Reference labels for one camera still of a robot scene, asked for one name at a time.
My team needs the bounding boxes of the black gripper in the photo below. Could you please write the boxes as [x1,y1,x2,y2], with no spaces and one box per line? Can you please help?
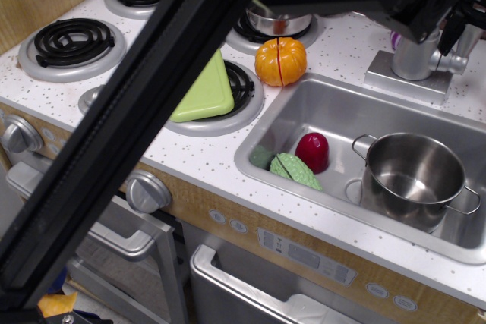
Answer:
[438,0,485,55]

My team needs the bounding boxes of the silver faucet lever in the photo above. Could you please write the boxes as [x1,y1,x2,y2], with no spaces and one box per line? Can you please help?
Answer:
[428,22,480,76]

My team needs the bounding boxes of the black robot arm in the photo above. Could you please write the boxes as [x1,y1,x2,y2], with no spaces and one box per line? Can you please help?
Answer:
[1,0,398,317]

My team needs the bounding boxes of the purple striped toy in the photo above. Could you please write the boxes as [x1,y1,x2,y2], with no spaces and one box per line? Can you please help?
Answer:
[390,31,402,50]

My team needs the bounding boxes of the silver toy faucet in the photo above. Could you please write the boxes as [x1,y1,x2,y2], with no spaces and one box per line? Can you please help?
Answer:
[364,30,452,105]

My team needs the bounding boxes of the orange toy pumpkin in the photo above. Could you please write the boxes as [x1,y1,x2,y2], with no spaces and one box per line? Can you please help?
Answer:
[254,37,308,87]

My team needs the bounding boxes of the steel saucepan on burner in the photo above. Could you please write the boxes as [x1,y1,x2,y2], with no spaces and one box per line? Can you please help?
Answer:
[246,5,312,36]

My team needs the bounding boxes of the red toy fruit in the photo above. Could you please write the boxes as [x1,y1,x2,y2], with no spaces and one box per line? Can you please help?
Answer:
[295,133,330,174]

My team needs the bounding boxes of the silver sink basin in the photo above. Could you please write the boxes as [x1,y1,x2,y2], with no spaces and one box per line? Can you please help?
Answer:
[235,74,485,265]

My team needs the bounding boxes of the green toy bitter gourd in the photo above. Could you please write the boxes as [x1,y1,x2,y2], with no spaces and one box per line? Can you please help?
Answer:
[270,153,323,191]

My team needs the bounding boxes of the black coil burner front right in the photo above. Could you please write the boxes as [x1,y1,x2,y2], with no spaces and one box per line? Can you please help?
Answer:
[224,61,254,112]

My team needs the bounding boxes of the green toy cutting board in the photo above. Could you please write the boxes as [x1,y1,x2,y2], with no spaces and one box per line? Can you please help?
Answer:
[169,49,235,123]

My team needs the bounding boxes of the silver dishwasher door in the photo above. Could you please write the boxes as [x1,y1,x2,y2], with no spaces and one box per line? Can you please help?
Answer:
[191,244,388,323]

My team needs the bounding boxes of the silver stove knob front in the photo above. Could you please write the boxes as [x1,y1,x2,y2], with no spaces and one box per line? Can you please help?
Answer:
[125,169,172,214]

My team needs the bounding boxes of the silver stove knob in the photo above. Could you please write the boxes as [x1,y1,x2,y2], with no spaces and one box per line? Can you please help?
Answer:
[125,169,172,214]
[2,115,44,153]

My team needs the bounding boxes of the silver countertop knob front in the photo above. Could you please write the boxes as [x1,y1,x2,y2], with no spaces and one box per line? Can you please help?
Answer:
[78,84,104,115]

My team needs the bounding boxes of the black coil burner front left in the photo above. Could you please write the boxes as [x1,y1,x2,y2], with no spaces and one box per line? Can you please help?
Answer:
[34,18,115,68]

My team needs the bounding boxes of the silver oven door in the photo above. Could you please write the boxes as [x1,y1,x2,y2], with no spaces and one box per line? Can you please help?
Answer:
[5,160,189,324]

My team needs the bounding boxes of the silver stove knob far left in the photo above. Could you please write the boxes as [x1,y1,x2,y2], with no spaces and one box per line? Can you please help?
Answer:
[2,115,44,153]

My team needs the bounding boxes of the steel pot with handles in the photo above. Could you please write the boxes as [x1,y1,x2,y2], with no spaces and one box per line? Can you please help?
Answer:
[352,133,481,233]

